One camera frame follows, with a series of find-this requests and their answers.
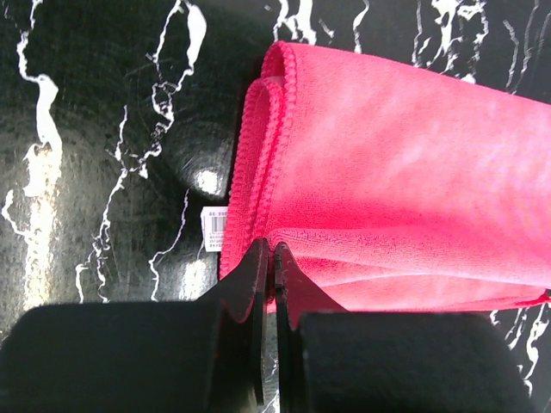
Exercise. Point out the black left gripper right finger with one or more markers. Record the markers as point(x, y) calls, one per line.
point(333, 360)

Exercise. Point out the red towel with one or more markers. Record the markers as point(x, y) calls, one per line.
point(396, 188)

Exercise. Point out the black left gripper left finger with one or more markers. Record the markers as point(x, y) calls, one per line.
point(204, 355)

